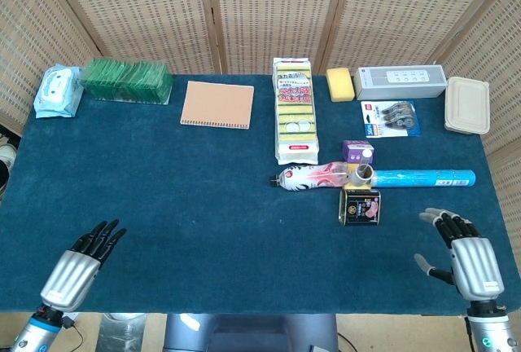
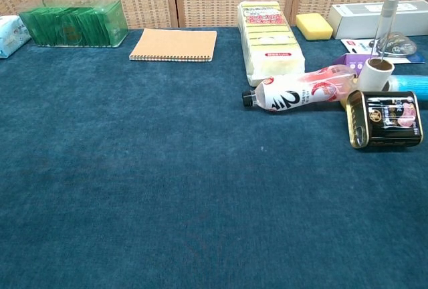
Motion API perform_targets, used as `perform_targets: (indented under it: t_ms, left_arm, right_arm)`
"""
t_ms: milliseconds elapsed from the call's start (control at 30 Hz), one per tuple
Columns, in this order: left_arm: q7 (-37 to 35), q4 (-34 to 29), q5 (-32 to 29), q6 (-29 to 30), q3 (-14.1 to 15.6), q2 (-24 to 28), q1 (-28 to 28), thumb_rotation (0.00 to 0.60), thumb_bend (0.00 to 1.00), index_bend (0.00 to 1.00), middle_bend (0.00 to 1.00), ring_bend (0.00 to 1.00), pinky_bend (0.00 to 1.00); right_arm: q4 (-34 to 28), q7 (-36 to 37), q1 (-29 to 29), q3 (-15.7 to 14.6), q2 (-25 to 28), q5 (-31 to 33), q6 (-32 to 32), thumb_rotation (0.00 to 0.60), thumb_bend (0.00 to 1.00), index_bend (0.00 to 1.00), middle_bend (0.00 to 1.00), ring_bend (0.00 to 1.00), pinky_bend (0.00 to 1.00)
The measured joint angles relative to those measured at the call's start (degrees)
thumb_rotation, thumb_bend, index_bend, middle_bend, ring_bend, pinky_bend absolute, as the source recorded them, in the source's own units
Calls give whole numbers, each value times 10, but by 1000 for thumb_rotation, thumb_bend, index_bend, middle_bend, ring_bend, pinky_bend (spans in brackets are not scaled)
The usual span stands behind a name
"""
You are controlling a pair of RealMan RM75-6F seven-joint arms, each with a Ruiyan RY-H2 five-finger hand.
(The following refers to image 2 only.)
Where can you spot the yellow sponge multipack bag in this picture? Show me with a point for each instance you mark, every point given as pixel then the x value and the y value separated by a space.
pixel 271 45

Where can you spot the white power strip box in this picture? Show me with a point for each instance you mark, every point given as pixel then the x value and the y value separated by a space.
pixel 357 18

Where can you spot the plastic bottle red white label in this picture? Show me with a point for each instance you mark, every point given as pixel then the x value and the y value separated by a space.
pixel 294 93

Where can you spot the correction tape blister pack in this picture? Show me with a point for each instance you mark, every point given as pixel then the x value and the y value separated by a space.
pixel 398 46

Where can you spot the yellow sponge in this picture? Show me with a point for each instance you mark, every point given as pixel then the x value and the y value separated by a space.
pixel 314 26

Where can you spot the light blue wet wipes pack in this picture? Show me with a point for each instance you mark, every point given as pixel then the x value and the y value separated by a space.
pixel 10 34

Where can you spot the clear box of green packets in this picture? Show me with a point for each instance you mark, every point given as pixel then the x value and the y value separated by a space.
pixel 73 24

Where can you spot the light blue cylinder tube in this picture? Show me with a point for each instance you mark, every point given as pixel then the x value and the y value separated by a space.
pixel 413 83

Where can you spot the dark blue table mat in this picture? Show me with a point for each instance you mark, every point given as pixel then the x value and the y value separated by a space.
pixel 150 168

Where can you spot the brown spiral notebook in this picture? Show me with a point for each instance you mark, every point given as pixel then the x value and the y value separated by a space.
pixel 175 44

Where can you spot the small purple box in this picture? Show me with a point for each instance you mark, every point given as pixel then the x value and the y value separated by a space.
pixel 351 61

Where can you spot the black luncheon meat can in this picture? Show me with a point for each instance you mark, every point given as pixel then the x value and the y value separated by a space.
pixel 388 118

